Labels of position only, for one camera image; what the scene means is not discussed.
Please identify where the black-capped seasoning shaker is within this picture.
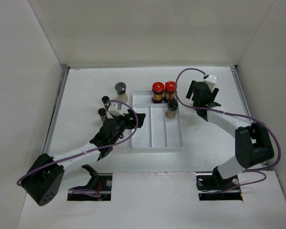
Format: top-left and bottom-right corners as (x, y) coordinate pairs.
(165, 99), (178, 119)

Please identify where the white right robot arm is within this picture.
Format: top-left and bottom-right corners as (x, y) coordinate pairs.
(186, 81), (274, 189)

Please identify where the small spice bottle black lid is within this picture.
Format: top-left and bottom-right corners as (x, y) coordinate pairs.
(98, 108), (108, 123)

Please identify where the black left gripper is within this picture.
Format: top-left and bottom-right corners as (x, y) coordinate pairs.
(110, 109), (145, 145)

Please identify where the white divided organizer tray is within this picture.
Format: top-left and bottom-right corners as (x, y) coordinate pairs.
(131, 91), (184, 153)

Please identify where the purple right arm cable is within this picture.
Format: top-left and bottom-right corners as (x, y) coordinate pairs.
(175, 68), (280, 194)

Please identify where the red-lidded yellow-label sauce jar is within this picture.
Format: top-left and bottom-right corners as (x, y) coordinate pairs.
(163, 81), (176, 103)

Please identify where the red-lidded dark sauce jar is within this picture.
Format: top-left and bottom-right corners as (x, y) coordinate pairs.
(152, 82), (165, 104)

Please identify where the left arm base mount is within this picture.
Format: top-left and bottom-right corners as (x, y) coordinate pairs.
(67, 165), (113, 201)

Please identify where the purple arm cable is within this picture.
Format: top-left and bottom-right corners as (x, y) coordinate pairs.
(16, 99), (139, 198)
(175, 68), (280, 194)

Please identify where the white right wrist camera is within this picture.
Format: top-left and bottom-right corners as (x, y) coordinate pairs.
(204, 73), (218, 91)

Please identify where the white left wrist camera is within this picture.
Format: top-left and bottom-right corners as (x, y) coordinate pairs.
(107, 102), (123, 117)

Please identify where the clear grinder with grey cap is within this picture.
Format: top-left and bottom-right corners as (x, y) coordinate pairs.
(114, 82), (128, 103)

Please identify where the small black-capped spice bottle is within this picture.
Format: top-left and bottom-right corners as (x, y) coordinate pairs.
(102, 96), (110, 110)

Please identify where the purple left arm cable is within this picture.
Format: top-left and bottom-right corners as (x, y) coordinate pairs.
(16, 99), (139, 198)

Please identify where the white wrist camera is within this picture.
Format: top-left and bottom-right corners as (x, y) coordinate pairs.
(107, 102), (123, 117)
(204, 73), (218, 91)

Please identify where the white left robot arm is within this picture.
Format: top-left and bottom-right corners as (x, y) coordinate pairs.
(17, 109), (146, 206)

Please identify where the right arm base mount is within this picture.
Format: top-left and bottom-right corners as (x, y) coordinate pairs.
(195, 170), (243, 201)

